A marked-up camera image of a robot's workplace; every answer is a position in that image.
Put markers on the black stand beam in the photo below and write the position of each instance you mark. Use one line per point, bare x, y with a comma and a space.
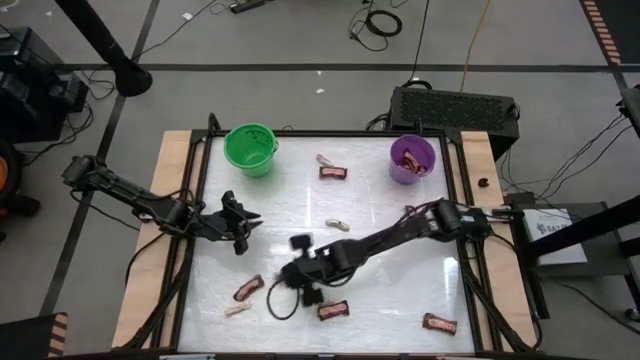
600, 225

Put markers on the black pole stand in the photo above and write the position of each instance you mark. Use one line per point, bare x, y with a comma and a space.
130, 77

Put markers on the black hazard striped mat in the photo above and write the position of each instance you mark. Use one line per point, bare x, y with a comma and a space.
25, 340
625, 25

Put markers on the black equipment cart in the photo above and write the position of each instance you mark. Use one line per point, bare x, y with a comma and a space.
30, 100

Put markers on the white printed box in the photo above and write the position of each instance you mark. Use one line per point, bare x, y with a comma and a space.
560, 245

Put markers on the brown Snickers candy bar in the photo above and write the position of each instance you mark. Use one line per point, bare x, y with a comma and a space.
248, 288
333, 310
333, 172
419, 167
407, 159
440, 324

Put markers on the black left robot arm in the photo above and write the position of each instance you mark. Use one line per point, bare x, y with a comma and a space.
150, 205

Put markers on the cream candy bar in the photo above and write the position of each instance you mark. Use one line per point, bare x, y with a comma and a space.
337, 225
237, 309
324, 160

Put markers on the black perforated computer case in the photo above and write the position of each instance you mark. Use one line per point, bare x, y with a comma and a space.
450, 110

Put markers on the green plastic halloween bucket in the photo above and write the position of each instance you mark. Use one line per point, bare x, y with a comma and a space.
260, 167

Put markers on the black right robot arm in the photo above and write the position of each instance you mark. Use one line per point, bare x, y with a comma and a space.
390, 235

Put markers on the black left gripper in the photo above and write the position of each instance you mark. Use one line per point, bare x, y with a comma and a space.
225, 225

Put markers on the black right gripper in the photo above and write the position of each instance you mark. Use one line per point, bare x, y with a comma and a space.
315, 270

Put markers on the black power strip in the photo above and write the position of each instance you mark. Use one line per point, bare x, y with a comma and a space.
247, 6

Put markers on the dark grey stand base plate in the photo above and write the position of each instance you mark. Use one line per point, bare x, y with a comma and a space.
605, 255

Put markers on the black orange round object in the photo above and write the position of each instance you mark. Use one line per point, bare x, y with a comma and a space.
15, 200

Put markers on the light wooden base board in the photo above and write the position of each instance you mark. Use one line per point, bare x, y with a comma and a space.
170, 165

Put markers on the purple plastic halloween bucket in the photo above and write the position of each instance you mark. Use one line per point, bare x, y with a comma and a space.
400, 175

